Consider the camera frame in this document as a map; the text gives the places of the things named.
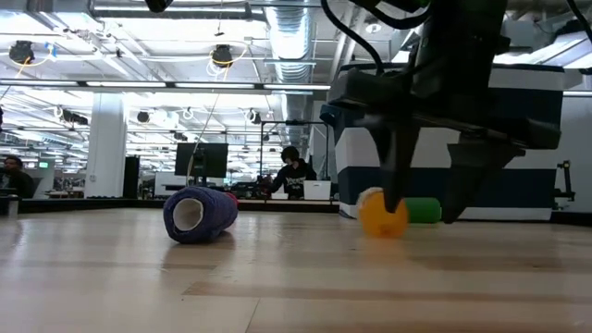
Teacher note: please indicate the green bandage roll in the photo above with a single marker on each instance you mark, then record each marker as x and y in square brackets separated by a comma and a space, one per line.
[423, 210]

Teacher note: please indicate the navy white striped fabric basket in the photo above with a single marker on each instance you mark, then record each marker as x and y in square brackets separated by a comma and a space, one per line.
[532, 185]

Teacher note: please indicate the navy bandage roll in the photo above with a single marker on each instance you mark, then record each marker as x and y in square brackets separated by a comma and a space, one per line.
[217, 213]

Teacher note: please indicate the white box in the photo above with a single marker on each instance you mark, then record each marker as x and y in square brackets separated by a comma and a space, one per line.
[317, 190]

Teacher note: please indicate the person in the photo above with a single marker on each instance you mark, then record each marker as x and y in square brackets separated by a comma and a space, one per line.
[292, 178]
[16, 180]

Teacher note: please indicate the red black machine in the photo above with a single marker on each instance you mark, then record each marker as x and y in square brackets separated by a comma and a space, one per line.
[265, 185]

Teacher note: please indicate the black background monitor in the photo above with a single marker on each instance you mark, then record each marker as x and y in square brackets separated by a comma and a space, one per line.
[208, 159]

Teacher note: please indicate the ribbed silver ventilation duct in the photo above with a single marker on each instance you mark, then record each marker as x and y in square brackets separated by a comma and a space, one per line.
[289, 37]

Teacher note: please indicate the white pillar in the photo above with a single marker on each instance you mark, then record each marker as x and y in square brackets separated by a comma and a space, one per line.
[106, 148]

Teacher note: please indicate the long ceiling light bar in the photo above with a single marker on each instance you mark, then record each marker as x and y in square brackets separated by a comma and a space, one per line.
[139, 84]

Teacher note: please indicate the black clamp mount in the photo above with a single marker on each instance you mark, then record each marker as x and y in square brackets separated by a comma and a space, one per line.
[565, 185]

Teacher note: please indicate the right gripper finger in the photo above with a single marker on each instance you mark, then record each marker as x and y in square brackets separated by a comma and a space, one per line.
[467, 171]
[397, 157]

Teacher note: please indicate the orange pill bottle white cap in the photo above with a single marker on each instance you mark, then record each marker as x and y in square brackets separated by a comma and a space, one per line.
[374, 222]

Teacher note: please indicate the small grey cylinder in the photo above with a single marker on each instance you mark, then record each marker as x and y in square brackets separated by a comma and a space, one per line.
[12, 206]

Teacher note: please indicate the black background stand frame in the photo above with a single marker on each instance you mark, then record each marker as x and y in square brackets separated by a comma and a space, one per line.
[262, 152]

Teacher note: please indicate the black aluminium table frame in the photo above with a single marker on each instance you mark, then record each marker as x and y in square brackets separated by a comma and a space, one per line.
[92, 205]

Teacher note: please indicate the tall black cabinet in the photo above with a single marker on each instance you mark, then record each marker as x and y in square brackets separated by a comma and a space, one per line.
[131, 178]

